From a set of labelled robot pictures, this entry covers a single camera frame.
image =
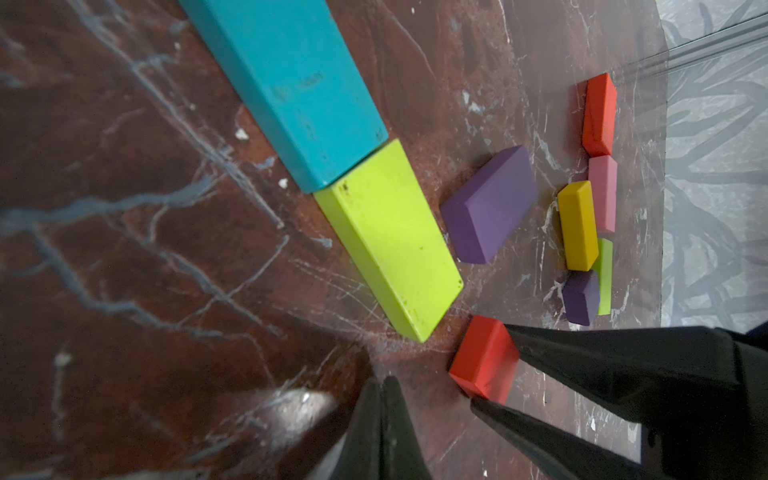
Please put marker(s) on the large purple block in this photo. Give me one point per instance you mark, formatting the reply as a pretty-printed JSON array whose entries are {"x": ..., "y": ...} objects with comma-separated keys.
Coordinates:
[{"x": 486, "y": 209}]

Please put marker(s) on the long red block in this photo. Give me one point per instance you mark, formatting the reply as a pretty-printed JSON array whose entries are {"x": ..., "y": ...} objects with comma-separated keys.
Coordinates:
[{"x": 599, "y": 116}]

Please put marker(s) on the teal block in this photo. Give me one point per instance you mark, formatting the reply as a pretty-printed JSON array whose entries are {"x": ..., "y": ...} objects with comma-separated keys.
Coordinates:
[{"x": 290, "y": 65}]

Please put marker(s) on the small purple block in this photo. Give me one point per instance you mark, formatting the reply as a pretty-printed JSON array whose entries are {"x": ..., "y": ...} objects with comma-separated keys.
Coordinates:
[{"x": 581, "y": 297}]

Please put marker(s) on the yellow block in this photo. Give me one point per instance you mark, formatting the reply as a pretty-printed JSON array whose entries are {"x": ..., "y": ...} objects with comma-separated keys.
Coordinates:
[{"x": 578, "y": 225}]

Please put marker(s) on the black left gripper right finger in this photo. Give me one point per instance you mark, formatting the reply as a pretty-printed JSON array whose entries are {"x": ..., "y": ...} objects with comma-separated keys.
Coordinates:
[{"x": 700, "y": 394}]

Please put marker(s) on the small red block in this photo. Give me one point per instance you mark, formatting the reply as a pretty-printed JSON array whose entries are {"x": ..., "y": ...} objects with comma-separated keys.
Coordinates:
[{"x": 485, "y": 362}]

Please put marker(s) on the light pink block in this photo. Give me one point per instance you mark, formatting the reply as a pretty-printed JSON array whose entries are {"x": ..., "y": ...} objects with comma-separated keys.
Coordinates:
[{"x": 602, "y": 174}]

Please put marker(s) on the lime green block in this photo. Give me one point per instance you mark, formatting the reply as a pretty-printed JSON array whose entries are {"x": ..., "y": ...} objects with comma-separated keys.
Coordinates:
[
  {"x": 603, "y": 266},
  {"x": 382, "y": 218}
]

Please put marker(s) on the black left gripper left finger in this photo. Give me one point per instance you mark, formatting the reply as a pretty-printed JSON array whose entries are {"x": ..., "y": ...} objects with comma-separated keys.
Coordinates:
[{"x": 373, "y": 438}]

